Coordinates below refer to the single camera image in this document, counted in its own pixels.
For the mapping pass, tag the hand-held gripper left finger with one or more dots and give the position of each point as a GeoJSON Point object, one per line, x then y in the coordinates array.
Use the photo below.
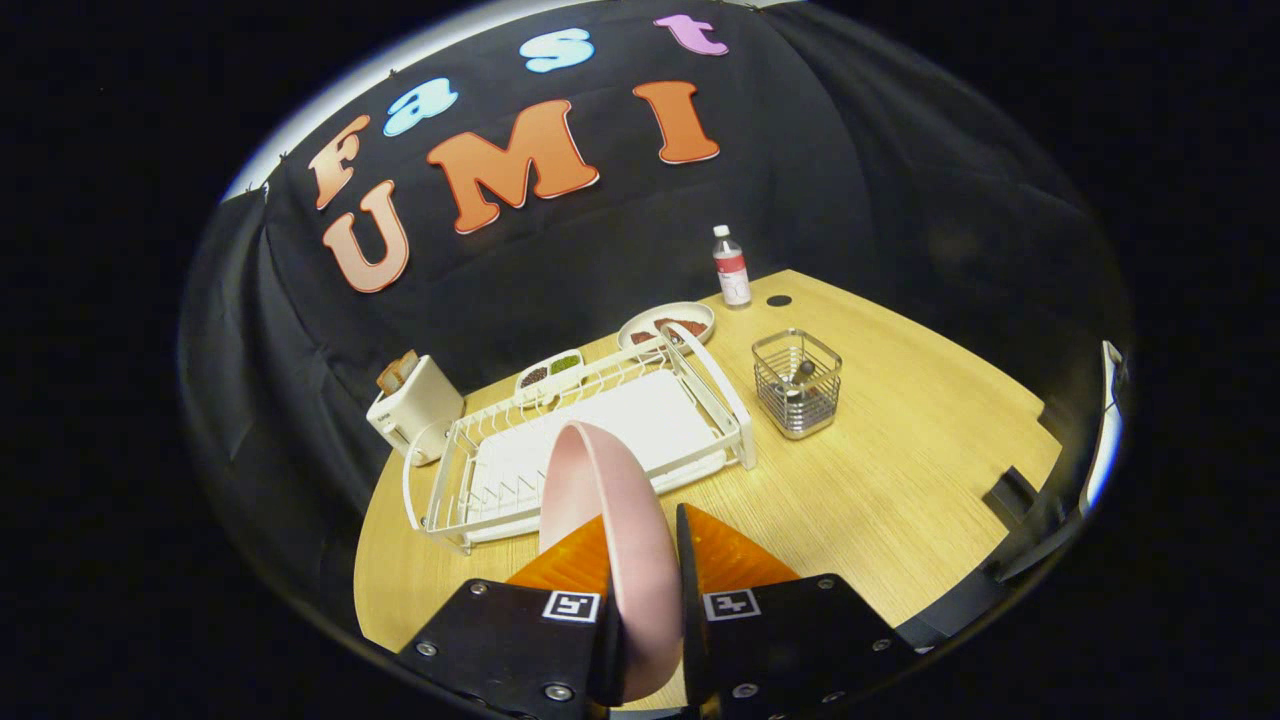
{"type": "Point", "coordinates": [515, 650]}

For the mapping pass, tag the brown toast slice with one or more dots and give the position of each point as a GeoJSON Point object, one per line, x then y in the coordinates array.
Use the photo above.
{"type": "Point", "coordinates": [409, 362]}
{"type": "Point", "coordinates": [390, 375]}

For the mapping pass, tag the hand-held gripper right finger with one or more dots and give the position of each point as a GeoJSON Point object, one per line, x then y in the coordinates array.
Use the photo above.
{"type": "Point", "coordinates": [688, 580]}

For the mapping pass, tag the cream plate with meat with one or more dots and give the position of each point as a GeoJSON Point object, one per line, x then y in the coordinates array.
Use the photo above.
{"type": "Point", "coordinates": [700, 312]}

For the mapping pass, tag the black backdrop cloth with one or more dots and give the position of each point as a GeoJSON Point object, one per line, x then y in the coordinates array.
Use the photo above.
{"type": "Point", "coordinates": [850, 150]}

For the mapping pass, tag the pink plate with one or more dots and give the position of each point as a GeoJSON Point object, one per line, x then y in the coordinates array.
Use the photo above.
{"type": "Point", "coordinates": [630, 540]}

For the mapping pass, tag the cream white toaster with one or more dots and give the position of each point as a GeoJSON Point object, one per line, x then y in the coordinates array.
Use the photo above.
{"type": "Point", "coordinates": [420, 415]}

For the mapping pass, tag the white divided condiment dish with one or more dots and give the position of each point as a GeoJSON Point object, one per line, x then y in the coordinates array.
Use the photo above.
{"type": "Point", "coordinates": [548, 375]}

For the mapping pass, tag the black table clamp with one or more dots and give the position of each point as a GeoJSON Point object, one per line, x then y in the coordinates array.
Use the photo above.
{"type": "Point", "coordinates": [1012, 492]}

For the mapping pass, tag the clear bottle red label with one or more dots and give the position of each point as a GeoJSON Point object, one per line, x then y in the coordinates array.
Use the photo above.
{"type": "Point", "coordinates": [732, 275]}

